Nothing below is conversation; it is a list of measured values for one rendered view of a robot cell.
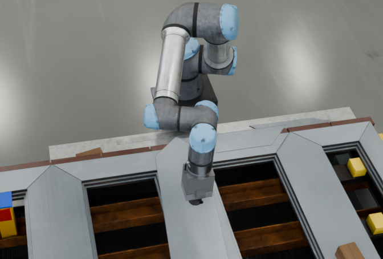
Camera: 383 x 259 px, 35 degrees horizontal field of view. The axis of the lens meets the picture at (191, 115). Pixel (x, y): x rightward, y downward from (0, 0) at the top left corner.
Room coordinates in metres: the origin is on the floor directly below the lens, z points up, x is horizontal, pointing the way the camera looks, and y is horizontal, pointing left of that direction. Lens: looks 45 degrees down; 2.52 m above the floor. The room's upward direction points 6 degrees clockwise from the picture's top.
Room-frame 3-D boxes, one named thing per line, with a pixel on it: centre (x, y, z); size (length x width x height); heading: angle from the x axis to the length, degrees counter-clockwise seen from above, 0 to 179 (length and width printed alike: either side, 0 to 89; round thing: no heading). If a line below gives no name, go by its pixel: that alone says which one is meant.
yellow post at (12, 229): (1.16, 0.57, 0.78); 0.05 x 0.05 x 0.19; 18
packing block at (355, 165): (1.55, -0.64, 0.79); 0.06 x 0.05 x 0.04; 18
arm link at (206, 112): (1.30, -0.03, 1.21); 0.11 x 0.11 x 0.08; 88
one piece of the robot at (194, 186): (1.18, -0.04, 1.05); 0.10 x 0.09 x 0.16; 19
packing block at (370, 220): (1.30, -0.68, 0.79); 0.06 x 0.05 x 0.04; 18
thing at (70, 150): (1.70, -0.10, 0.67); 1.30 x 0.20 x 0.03; 108
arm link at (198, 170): (1.20, -0.04, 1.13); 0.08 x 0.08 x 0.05
